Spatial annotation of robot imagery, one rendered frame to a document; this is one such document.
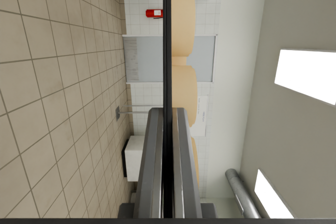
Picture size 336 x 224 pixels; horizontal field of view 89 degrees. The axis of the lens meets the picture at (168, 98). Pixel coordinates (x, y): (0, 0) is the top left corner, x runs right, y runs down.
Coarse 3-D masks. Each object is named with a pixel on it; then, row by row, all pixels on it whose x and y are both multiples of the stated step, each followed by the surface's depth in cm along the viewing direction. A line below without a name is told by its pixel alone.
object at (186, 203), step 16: (176, 112) 10; (176, 128) 9; (176, 144) 8; (176, 160) 7; (192, 160) 7; (176, 176) 6; (192, 176) 6; (176, 192) 6; (192, 192) 6; (176, 208) 6; (192, 208) 6; (208, 208) 6
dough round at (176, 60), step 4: (172, 56) 18; (176, 56) 18; (180, 56) 18; (184, 56) 19; (172, 60) 18; (176, 60) 18; (180, 60) 18; (184, 60) 19; (172, 64) 19; (176, 64) 19; (180, 64) 19; (184, 64) 19
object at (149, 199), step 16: (160, 112) 10; (160, 128) 9; (144, 144) 8; (160, 144) 8; (144, 160) 7; (160, 160) 7; (144, 176) 6; (160, 176) 6; (144, 192) 6; (160, 192) 6; (128, 208) 6; (144, 208) 6; (160, 208) 6
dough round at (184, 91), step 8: (176, 72) 12; (184, 72) 12; (192, 72) 12; (176, 80) 12; (184, 80) 12; (192, 80) 12; (176, 88) 12; (184, 88) 12; (192, 88) 12; (176, 96) 12; (184, 96) 12; (192, 96) 12; (176, 104) 12; (184, 104) 12; (192, 104) 12; (192, 112) 12; (192, 120) 12
